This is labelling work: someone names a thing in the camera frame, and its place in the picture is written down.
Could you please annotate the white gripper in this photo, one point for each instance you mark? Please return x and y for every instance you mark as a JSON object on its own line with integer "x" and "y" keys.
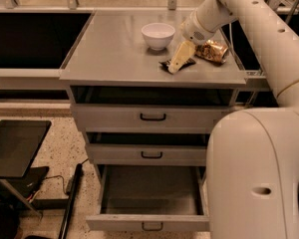
{"x": 193, "y": 30}

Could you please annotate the black rxbar chocolate wrapper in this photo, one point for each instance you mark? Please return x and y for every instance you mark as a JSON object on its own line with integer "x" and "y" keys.
{"x": 165, "y": 63}

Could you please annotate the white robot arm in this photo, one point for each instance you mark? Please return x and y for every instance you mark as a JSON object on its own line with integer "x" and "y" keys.
{"x": 252, "y": 161}

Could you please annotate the grey metal drawer cabinet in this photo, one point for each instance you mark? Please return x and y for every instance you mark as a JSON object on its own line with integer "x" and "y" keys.
{"x": 113, "y": 53}

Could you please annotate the grey top drawer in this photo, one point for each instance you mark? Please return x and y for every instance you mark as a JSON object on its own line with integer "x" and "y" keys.
{"x": 149, "y": 109}

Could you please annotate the grey drawer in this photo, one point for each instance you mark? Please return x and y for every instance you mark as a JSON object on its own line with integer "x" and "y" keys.
{"x": 151, "y": 199}
{"x": 130, "y": 148}
{"x": 149, "y": 109}

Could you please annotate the grey middle drawer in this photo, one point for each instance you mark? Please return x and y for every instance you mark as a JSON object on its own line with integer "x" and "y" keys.
{"x": 130, "y": 148}

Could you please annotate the grey bottom drawer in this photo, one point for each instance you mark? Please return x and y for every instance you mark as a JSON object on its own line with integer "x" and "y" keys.
{"x": 151, "y": 199}

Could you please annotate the crushed gold soda can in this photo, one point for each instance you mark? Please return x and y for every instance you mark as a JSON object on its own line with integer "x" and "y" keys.
{"x": 212, "y": 51}

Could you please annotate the white ceramic bowl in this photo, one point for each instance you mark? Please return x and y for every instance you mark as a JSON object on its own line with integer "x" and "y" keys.
{"x": 158, "y": 35}

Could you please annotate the black side table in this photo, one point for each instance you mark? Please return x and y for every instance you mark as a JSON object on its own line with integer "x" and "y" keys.
{"x": 20, "y": 140}

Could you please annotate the black pole on floor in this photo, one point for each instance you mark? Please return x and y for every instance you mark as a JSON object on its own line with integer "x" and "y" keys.
{"x": 70, "y": 202}

